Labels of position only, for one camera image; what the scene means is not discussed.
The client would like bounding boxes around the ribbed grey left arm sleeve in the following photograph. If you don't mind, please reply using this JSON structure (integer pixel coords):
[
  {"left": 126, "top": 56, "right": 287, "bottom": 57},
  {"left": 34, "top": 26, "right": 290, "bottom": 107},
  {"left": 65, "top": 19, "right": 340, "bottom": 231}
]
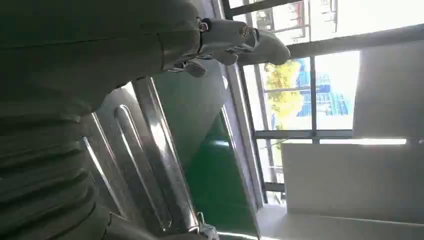
[{"left": 0, "top": 101, "right": 112, "bottom": 240}]

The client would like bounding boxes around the green mat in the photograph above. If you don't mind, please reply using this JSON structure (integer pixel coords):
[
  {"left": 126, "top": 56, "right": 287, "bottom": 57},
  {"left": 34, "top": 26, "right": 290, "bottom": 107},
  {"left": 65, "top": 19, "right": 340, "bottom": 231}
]
[{"left": 183, "top": 111, "right": 261, "bottom": 240}]

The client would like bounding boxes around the yellow-leaved tree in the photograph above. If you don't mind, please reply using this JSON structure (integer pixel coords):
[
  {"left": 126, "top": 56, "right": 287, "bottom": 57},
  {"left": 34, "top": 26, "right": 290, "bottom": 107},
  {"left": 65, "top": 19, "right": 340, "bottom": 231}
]
[{"left": 263, "top": 60, "right": 305, "bottom": 131}]

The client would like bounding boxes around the steel bench edge rail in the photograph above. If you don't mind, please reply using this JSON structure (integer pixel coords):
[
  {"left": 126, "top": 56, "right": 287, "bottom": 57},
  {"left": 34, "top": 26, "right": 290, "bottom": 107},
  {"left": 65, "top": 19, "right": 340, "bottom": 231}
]
[{"left": 211, "top": 62, "right": 266, "bottom": 210}]

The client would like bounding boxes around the dark window frame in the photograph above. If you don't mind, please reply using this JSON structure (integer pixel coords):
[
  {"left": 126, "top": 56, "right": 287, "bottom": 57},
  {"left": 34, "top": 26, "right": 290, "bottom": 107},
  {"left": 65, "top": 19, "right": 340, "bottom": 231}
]
[{"left": 221, "top": 0, "right": 424, "bottom": 204}]

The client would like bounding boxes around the blue building outside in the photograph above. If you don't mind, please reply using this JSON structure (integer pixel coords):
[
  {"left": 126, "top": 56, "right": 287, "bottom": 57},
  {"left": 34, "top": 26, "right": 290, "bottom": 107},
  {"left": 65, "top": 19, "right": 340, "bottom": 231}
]
[{"left": 295, "top": 57, "right": 349, "bottom": 117}]

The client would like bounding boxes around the ribbed steel tray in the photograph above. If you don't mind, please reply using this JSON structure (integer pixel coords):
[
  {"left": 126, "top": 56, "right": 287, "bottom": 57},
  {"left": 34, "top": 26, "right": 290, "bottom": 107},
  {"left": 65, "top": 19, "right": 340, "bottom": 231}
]
[{"left": 80, "top": 77, "right": 200, "bottom": 235}]

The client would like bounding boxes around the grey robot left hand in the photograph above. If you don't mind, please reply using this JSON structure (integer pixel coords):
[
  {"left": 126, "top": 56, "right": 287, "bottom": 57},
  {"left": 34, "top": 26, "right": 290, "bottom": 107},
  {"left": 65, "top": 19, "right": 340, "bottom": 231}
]
[{"left": 0, "top": 0, "right": 291, "bottom": 117}]

